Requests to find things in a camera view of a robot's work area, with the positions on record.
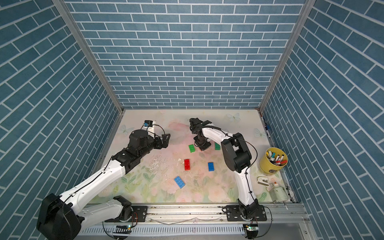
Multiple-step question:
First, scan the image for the small green lego brick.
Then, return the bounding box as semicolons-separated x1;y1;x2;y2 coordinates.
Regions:
189;145;196;153

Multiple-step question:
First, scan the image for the long green lego brick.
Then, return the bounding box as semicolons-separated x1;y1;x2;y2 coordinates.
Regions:
215;143;221;151

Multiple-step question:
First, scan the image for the small blue lego brick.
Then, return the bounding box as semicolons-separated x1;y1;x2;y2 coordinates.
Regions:
208;162;215;172

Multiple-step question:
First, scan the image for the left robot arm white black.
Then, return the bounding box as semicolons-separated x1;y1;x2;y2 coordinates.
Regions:
37;130;171;240

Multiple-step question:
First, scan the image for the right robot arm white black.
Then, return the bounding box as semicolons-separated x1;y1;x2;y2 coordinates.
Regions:
189;118;260;221

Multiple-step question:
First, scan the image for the red lego brick vertical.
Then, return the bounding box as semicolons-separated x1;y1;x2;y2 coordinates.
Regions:
184;159;191;171

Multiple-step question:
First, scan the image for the long blue lego brick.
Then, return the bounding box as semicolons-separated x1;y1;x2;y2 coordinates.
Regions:
174;176;186;189

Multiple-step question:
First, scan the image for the white clip on table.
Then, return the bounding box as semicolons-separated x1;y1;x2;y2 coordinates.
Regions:
257;177;269;187

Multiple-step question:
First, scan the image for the yellow cup with markers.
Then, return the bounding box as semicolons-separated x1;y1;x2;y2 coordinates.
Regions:
259;148;288;175

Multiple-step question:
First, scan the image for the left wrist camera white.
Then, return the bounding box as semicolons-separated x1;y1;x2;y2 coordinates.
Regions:
143;120;155;133

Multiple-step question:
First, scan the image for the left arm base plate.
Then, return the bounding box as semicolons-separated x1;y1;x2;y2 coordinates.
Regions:
118;206;148;224

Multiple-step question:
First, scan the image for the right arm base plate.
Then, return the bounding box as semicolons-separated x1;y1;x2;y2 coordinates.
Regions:
222;205;267;222

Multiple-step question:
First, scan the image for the aluminium front rail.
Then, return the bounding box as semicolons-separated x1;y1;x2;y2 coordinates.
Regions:
74;200;310;230

